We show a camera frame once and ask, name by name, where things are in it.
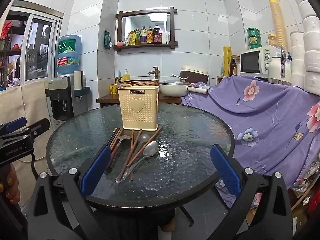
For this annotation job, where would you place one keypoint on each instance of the small wooden box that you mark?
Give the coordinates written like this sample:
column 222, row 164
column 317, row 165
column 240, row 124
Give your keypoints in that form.
column 220, row 79

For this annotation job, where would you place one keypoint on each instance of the tall stack of beige cups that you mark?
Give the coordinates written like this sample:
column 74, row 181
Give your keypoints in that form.
column 277, row 22

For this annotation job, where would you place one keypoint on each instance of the bronze faucet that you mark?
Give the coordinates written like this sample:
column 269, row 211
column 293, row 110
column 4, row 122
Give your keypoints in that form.
column 155, row 71

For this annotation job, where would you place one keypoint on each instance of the dark soy sauce bottle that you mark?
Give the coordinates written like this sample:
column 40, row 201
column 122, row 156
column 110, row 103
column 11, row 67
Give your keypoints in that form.
column 157, row 35

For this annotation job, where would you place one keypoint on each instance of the white pot with glass lid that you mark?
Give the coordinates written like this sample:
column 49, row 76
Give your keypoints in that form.
column 172, row 88

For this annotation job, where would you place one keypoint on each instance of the yellow soap dispenser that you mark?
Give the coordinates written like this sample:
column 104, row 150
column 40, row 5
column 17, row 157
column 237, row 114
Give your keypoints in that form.
column 125, row 76

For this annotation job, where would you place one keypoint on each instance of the small metal spoon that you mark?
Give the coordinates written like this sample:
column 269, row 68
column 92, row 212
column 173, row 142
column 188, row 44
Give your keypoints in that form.
column 125, row 138

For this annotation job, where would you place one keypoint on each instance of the beige printed cup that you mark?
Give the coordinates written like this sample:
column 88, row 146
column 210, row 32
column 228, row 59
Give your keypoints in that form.
column 272, row 40

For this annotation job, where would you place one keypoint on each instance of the yellow wrap roll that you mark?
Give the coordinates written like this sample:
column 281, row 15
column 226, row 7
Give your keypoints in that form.
column 227, row 61

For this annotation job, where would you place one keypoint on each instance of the red artificial flower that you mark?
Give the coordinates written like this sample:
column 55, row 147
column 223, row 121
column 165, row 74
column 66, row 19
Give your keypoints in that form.
column 6, row 28

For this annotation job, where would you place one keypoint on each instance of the white thermos kettle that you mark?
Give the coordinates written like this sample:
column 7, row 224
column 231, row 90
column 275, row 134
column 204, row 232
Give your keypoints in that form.
column 277, row 70

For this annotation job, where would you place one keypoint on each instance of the blue water jug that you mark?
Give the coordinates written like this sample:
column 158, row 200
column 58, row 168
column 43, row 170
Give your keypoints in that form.
column 68, row 55

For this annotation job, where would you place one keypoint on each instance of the person's left hand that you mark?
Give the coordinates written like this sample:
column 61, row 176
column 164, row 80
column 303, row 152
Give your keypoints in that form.
column 12, row 190

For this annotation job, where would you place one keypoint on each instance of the pink bowl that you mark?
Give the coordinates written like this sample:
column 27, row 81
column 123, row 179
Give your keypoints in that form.
column 120, row 44

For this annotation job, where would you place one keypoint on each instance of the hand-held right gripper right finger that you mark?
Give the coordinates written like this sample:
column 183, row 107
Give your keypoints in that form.
column 225, row 170

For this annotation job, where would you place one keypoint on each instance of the water dispenser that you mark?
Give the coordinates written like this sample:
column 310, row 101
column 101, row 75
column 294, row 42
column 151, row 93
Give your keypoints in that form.
column 60, row 100

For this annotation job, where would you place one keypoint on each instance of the purple label oil bottle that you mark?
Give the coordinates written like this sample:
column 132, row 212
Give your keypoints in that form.
column 143, row 36

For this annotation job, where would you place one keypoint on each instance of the beige cloth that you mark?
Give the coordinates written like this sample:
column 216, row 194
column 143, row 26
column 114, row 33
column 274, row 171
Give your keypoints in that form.
column 30, row 105

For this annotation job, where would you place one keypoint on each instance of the white plastic bottle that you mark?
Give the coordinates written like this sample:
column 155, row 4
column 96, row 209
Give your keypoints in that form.
column 165, row 37

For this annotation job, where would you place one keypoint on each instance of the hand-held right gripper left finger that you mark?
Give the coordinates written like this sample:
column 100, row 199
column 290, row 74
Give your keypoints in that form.
column 96, row 172

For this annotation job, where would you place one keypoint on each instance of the stack of white paper rolls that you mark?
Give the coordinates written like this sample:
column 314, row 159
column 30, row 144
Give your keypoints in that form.
column 310, row 55

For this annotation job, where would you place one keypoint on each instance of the white rice paddle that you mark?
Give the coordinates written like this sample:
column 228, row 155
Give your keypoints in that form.
column 178, row 76

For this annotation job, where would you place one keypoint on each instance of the woven pattern basin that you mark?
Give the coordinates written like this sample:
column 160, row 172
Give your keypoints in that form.
column 140, row 83

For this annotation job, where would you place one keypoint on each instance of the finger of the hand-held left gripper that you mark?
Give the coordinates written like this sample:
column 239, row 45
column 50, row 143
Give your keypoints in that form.
column 37, row 130
column 15, row 125

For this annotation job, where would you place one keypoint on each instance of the translucent grey spoon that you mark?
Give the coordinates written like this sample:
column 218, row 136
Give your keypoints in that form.
column 144, row 138

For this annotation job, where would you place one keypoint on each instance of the purple floral cloth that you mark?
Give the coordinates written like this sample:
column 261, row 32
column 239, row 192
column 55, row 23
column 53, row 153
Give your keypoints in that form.
column 250, row 120

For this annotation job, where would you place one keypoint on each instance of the yellow mug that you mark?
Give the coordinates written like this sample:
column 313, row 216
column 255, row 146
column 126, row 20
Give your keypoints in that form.
column 113, row 89

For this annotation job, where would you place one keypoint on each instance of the brown and white rice cooker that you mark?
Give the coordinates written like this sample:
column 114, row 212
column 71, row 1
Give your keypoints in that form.
column 195, row 76

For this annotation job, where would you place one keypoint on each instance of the stack of white paper cups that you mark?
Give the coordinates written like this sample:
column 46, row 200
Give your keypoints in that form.
column 78, row 80

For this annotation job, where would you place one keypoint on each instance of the yellow sauce pouch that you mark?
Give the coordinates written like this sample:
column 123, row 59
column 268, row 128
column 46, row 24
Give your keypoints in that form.
column 132, row 38

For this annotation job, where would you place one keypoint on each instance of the brown glass bottle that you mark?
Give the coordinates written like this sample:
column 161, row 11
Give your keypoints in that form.
column 233, row 68

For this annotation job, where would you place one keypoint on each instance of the cream perforated utensil holder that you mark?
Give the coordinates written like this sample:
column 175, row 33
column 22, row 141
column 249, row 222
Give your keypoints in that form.
column 138, row 115

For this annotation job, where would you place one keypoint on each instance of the teal cup holder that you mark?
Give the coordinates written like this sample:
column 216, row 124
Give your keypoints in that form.
column 82, row 92

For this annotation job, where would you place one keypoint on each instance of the white microwave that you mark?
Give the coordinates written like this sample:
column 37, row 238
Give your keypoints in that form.
column 260, row 62

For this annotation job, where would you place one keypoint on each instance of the green hanging packet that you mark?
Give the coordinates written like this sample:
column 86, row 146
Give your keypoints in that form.
column 107, row 40

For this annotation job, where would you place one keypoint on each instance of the amber sauce bottle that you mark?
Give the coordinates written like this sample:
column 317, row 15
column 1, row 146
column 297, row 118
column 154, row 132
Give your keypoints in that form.
column 149, row 35

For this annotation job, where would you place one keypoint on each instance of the wooden framed wall shelf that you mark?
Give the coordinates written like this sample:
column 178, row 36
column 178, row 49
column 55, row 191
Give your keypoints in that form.
column 146, row 45

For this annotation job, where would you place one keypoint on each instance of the large metal spoon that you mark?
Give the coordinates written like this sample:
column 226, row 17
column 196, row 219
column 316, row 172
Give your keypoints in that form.
column 150, row 148

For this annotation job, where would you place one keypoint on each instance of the brown wooden chopstick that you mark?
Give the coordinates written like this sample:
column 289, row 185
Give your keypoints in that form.
column 117, row 137
column 134, row 145
column 155, row 134
column 119, row 140
column 131, row 160

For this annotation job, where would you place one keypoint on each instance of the sliding window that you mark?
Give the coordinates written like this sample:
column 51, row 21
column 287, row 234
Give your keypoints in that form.
column 37, row 47

